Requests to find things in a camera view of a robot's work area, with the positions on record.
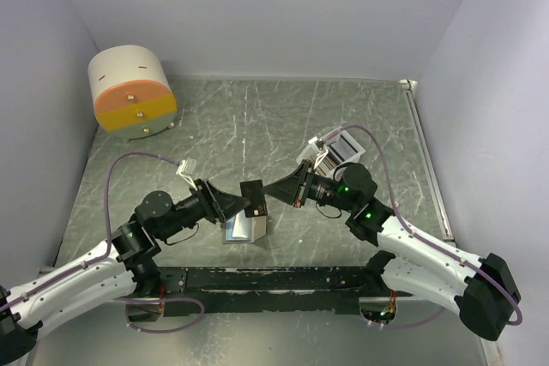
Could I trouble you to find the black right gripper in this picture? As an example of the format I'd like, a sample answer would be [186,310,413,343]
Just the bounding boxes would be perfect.
[262,159,356,213]

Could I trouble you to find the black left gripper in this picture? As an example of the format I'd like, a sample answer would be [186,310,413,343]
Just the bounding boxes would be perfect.
[158,177,252,239]

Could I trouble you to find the blue silver card holder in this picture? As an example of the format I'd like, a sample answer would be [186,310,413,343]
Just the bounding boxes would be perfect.
[221,212,268,244]

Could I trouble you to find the black credit card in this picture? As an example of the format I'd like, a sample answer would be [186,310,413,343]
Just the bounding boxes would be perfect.
[240,179,268,218]

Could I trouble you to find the white card tray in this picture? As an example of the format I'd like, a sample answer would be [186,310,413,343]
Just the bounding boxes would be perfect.
[296,131,365,177]

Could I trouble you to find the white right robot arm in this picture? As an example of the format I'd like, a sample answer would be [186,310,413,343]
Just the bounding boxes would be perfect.
[263,161,521,341]

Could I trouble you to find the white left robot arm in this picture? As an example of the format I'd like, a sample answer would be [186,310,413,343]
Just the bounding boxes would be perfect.
[1,181,251,365]

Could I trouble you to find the round drawer cabinet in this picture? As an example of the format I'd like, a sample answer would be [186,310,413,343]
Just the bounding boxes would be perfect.
[87,45,178,140]

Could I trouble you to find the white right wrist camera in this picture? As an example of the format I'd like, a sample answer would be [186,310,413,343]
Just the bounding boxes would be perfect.
[308,136,329,172]

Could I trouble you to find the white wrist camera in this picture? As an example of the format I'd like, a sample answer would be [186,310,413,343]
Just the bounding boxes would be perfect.
[176,158,197,190]
[308,136,329,172]

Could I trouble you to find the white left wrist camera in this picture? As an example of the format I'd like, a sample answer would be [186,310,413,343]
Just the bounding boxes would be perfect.
[176,158,197,190]

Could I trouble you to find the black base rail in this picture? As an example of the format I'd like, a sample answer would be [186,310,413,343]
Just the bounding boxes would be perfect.
[129,266,390,317]

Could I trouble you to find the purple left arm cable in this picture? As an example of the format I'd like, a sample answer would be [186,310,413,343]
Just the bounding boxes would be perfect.
[0,151,185,311]

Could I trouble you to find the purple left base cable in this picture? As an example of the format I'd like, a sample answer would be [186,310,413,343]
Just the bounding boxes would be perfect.
[113,291,207,334]

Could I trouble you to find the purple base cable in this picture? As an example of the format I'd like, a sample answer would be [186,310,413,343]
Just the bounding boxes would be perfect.
[368,295,448,331]
[113,291,207,334]

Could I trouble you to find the aluminium frame rail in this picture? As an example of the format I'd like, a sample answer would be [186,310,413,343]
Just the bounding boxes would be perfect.
[399,79,455,243]

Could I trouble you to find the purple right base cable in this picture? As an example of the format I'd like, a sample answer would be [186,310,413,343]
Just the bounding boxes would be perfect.
[368,295,448,331]

